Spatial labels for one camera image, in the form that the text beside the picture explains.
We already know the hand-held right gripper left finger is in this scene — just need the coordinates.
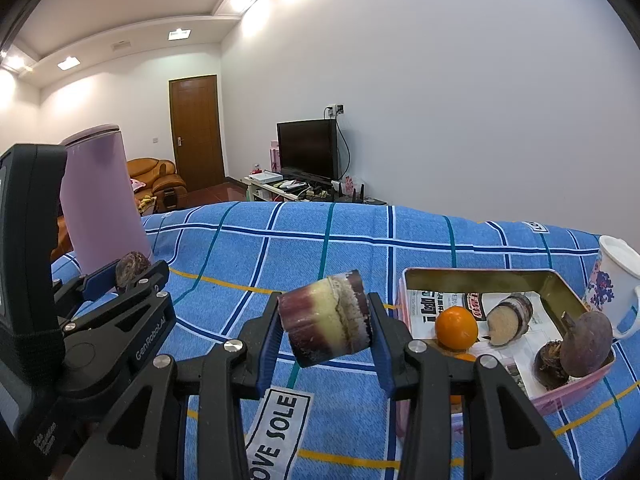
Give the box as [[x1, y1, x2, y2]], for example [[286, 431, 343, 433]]
[[65, 292, 282, 480]]

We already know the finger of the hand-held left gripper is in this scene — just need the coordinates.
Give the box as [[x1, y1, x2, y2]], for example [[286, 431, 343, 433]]
[[52, 260, 121, 321], [62, 260, 176, 376]]

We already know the white printed paper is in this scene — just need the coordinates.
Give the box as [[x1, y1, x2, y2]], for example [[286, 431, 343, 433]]
[[407, 287, 566, 401]]

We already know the black router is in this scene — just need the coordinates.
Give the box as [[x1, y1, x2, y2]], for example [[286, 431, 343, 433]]
[[332, 182, 366, 203]]

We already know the orange leather sofa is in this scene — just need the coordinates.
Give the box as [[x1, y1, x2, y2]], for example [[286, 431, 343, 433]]
[[126, 158, 188, 211]]

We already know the white floral mug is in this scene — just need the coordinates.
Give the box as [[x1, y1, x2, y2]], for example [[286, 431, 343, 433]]
[[582, 235, 640, 341]]

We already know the dark sugarcane piece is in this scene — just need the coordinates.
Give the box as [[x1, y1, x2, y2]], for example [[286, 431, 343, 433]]
[[486, 292, 535, 347]]

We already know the brown water chestnut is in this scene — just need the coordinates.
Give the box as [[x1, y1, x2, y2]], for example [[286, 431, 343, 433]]
[[533, 341, 571, 391]]

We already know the orange leather armchair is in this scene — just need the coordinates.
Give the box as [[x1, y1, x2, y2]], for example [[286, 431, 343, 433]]
[[50, 215, 74, 261]]

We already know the black power cable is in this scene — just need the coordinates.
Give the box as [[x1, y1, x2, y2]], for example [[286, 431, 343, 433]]
[[336, 115, 353, 186]]

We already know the purple and yellow sugarcane piece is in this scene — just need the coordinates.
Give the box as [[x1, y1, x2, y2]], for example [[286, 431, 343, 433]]
[[277, 269, 375, 368]]

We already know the pink metal tin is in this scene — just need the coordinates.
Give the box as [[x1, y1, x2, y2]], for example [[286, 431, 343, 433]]
[[395, 267, 617, 443]]

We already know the white television stand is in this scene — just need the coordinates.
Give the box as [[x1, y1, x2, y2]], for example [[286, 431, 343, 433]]
[[242, 172, 388, 206]]

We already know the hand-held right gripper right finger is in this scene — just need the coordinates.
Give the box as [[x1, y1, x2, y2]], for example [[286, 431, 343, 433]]
[[367, 294, 576, 480]]

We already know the lilac tumbler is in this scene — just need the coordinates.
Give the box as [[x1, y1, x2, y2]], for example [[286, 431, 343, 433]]
[[59, 124, 153, 273]]

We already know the brown wooden door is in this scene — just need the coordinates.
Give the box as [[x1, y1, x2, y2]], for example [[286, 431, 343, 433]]
[[168, 75, 224, 192]]

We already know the blue plaid blanket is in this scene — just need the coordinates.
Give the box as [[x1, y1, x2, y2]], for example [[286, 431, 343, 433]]
[[50, 201, 640, 480]]

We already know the black television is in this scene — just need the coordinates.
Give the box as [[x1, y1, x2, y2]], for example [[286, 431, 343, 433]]
[[276, 119, 338, 183]]

